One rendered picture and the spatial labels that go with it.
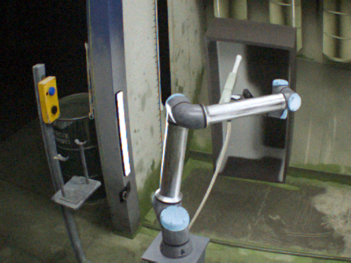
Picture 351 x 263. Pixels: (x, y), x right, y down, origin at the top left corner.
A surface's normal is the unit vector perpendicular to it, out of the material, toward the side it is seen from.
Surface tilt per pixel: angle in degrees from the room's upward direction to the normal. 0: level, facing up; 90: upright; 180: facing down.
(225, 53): 102
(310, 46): 90
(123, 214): 90
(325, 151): 57
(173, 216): 5
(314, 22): 90
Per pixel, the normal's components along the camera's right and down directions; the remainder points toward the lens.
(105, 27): -0.39, 0.44
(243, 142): -0.33, 0.61
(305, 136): -0.34, -0.11
